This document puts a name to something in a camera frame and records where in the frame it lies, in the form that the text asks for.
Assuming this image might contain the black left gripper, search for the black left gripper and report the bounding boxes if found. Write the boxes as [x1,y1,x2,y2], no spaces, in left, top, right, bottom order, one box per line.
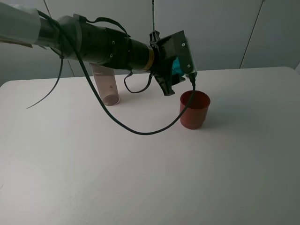
[150,30,186,96]

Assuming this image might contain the teal translucent plastic cup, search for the teal translucent plastic cup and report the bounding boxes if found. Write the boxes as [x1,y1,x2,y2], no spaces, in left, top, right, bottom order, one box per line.
[172,58,184,76]

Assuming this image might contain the clear plastic water bottle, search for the clear plastic water bottle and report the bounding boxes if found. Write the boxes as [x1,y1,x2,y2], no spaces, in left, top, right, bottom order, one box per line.
[90,63,120,106]

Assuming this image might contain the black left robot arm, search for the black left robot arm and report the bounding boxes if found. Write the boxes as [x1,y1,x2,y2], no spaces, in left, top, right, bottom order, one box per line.
[0,3,185,96]

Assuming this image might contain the red plastic cup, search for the red plastic cup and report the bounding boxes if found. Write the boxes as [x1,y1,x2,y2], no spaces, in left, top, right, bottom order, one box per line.
[180,90,210,130]

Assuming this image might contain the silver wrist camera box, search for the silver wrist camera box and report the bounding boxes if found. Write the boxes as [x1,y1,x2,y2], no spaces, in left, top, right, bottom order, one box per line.
[160,30,197,75]

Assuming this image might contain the black camera cable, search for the black camera cable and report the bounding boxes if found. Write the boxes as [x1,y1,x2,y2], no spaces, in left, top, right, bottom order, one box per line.
[25,10,197,135]

